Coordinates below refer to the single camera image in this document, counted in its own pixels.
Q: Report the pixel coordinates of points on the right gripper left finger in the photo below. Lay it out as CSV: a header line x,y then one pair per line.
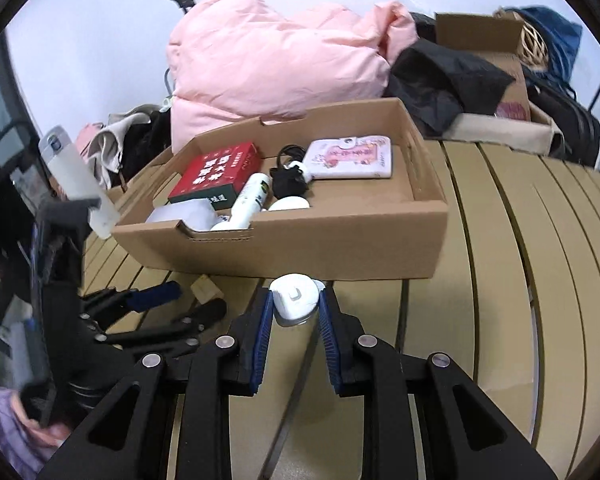
x,y
252,332

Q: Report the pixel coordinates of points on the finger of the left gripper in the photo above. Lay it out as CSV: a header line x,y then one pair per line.
x,y
109,305
180,336

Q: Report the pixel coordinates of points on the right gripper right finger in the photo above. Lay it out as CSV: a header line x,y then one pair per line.
x,y
340,332

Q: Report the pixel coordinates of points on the translucent white plastic container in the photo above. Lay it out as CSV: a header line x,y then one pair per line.
x,y
197,214

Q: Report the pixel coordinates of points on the pink cartoon card wallet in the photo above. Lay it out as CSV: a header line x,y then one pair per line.
x,y
355,157

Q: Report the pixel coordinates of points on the left hand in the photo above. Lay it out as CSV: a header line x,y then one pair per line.
x,y
52,436

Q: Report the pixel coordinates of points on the white round lid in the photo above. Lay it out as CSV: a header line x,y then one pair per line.
x,y
290,203

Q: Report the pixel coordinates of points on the white thermos bottle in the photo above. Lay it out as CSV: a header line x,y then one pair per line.
x,y
70,171

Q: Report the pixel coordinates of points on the white tube bottle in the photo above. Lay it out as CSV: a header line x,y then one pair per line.
x,y
249,202

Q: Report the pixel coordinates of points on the cardboard tray box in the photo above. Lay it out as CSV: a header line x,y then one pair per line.
x,y
354,230

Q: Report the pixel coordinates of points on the red book box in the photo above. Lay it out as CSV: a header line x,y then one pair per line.
x,y
219,176

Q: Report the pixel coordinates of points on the beige cloth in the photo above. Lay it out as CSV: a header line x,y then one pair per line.
x,y
104,154

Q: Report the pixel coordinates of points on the black garment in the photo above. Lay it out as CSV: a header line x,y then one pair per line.
x,y
437,84

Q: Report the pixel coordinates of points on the beige canvas bag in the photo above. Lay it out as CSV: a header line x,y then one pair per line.
x,y
540,136

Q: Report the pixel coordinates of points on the black suitcase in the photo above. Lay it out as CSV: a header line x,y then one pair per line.
x,y
578,139

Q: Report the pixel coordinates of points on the open brown cardboard box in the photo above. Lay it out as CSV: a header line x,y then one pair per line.
x,y
496,40

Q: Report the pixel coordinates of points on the woven rattan ball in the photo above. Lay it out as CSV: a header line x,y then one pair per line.
x,y
532,49

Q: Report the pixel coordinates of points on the blue cloth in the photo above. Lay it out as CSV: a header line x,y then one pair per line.
x,y
562,39

